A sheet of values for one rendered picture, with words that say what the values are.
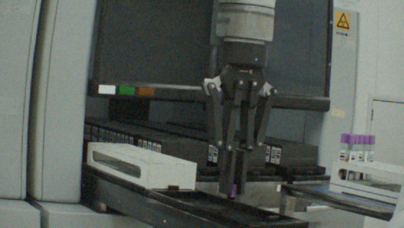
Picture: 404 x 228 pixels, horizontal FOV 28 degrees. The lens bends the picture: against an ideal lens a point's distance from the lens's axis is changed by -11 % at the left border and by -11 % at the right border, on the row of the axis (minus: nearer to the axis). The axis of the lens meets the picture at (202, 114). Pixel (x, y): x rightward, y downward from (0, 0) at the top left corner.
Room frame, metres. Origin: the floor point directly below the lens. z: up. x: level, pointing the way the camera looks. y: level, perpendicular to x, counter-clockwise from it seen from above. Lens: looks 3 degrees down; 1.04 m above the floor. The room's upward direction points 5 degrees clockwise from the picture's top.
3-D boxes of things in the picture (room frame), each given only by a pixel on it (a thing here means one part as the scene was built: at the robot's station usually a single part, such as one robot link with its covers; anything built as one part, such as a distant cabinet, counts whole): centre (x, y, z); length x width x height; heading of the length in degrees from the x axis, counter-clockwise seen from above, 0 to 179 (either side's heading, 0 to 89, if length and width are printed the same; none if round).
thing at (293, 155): (2.01, -0.23, 0.85); 0.12 x 0.02 x 0.06; 119
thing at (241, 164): (1.37, -0.07, 0.88); 0.03 x 0.01 x 0.07; 31
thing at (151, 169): (1.70, 0.12, 0.83); 0.30 x 0.10 x 0.06; 30
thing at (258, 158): (1.93, -0.10, 0.85); 0.12 x 0.02 x 0.06; 120
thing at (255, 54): (1.37, -0.06, 1.04); 0.08 x 0.07 x 0.09; 121
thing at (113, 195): (1.54, 0.03, 0.78); 0.73 x 0.14 x 0.09; 30
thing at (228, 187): (1.36, -0.05, 0.88); 0.03 x 0.01 x 0.07; 31
